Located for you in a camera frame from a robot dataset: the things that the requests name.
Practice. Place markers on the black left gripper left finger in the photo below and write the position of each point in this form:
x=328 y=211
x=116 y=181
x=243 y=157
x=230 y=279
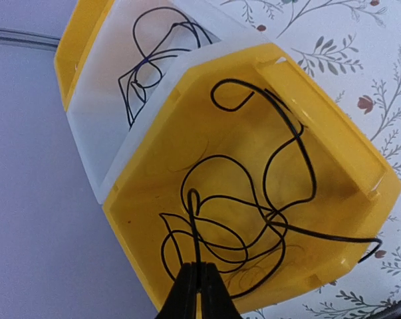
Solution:
x=181 y=302

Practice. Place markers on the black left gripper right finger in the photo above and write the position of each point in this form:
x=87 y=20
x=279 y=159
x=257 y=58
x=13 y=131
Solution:
x=216 y=302

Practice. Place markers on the yellow plastic bin near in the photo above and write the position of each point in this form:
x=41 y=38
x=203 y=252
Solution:
x=252 y=167

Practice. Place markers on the yellow plastic bin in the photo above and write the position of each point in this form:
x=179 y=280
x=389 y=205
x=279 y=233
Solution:
x=76 y=43
x=252 y=167

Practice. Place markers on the translucent white plastic bin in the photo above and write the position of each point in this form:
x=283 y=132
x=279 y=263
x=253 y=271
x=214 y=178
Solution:
x=140 y=52

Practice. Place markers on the floral patterned table mat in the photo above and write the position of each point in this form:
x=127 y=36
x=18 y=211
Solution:
x=353 y=50

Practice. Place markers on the yellow plastic bin far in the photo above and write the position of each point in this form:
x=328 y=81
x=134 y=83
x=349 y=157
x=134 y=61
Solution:
x=76 y=43

